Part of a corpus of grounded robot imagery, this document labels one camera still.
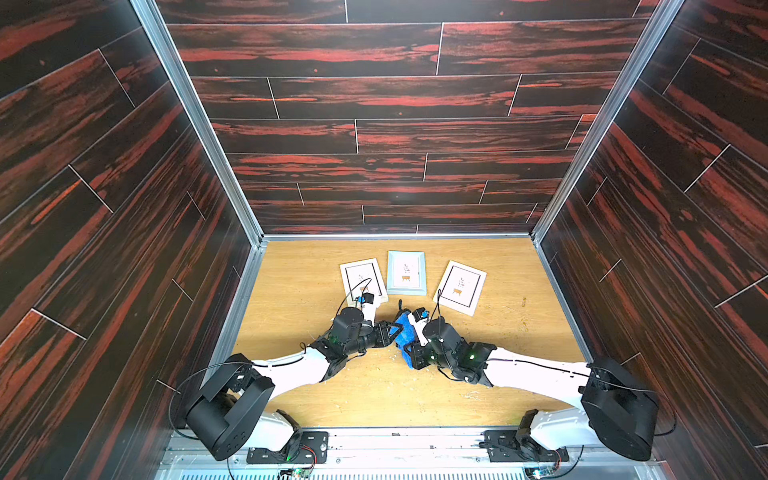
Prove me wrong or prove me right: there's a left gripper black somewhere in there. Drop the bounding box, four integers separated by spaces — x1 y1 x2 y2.
341 321 403 358

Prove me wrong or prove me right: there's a blue microfiber cloth black trim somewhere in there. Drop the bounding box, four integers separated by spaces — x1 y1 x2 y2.
389 309 424 370

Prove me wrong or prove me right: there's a white picture frame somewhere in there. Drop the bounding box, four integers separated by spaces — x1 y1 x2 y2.
340 258 389 307

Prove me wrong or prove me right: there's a white picture frame deer print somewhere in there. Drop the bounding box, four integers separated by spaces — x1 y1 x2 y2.
433 261 487 317

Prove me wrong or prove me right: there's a grey-green picture frame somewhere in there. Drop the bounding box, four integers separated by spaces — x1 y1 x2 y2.
387 251 427 296

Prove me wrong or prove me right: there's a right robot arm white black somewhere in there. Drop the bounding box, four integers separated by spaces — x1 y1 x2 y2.
391 313 660 461

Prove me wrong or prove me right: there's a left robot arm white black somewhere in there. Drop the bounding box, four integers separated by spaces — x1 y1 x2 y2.
182 307 403 461

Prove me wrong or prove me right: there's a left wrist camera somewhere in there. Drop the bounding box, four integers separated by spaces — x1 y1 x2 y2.
356 292 381 327

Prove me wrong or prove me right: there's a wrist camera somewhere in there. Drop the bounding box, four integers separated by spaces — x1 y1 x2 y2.
409 307 430 347
356 292 381 327

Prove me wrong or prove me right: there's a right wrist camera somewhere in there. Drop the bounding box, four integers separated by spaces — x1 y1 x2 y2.
409 307 430 347

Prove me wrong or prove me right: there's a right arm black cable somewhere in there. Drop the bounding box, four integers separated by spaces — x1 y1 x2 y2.
429 289 679 480

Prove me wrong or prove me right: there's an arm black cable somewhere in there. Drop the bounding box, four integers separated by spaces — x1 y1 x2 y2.
429 289 679 480
167 277 374 480

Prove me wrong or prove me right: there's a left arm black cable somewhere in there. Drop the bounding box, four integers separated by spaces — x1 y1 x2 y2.
167 277 374 480

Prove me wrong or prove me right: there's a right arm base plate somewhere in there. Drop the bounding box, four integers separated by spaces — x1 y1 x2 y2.
479 429 569 463

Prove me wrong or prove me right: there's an aluminium front rail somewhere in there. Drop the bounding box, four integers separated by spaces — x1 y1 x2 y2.
155 427 670 479

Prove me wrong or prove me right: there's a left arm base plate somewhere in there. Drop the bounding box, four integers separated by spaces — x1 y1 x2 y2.
246 430 329 466

